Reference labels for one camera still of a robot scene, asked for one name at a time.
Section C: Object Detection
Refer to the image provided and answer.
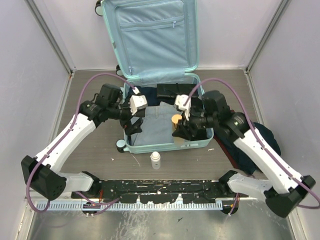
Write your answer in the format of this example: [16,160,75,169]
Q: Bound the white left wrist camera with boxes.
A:
[129,95,148,116]

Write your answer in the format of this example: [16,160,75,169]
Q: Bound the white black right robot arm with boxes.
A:
[172,90,316,218]

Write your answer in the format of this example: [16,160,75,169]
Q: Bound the slotted cable duct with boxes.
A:
[47,200,223,212]

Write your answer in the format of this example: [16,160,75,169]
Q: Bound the amber bottle with gold cap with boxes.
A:
[171,114,185,146]

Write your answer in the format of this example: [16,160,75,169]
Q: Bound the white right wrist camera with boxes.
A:
[174,94,191,121]

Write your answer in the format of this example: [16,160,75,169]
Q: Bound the white plastic bottle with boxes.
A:
[150,151,161,170]

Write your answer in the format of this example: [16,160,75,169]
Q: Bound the black garment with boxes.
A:
[189,125,208,141]

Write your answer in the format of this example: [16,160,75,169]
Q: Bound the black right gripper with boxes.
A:
[172,105,219,140]

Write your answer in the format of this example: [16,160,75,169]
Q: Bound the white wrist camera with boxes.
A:
[174,94,191,121]
[129,95,148,116]

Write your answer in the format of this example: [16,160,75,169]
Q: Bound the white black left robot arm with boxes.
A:
[21,83,148,201]

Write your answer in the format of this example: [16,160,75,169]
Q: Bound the black toiletry pouch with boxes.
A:
[156,83,196,105]

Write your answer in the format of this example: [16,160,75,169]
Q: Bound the mint green open suitcase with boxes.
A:
[95,0,214,154]

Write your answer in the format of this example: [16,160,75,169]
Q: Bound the navy blue sweater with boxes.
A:
[136,86,160,107]

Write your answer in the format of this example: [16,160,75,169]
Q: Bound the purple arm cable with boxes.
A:
[25,72,141,217]
[182,77,320,216]

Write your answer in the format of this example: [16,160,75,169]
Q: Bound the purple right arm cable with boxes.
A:
[182,77,320,216]

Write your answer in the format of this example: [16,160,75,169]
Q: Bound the aluminium front rail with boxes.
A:
[24,178,297,201]

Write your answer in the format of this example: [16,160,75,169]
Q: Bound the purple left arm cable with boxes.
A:
[25,72,141,217]

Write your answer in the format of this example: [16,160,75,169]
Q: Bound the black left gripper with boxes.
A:
[108,93,143,134]

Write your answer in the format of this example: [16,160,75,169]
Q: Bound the light blue jeans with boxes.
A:
[131,102,181,147]

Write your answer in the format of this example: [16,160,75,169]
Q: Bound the navy garment with red trim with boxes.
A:
[213,122,282,175]

